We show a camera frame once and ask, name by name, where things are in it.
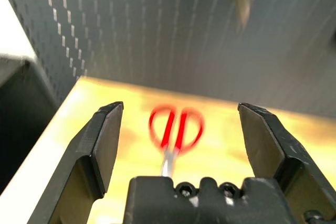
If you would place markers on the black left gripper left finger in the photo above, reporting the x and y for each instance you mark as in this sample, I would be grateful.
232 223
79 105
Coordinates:
86 155

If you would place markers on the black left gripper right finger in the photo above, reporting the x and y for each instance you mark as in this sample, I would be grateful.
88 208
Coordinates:
275 150

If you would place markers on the grey metal pegboard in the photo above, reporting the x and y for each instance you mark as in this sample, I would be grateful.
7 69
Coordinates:
157 37

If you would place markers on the large black hard case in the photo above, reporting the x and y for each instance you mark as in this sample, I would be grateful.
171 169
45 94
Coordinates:
21 116

